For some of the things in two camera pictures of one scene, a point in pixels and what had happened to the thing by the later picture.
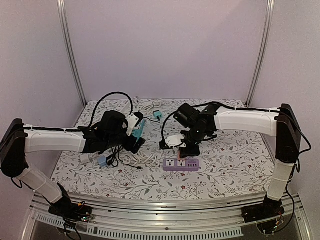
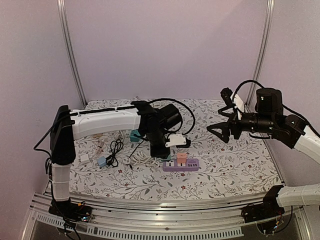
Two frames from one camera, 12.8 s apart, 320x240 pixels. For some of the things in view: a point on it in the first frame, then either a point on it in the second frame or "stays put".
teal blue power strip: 137,133 stays put
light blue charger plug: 102,160 stays put
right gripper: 189,150 -> 235,128
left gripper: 129,146 -> 157,153
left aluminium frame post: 61,5 stays put
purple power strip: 186,165 stays put
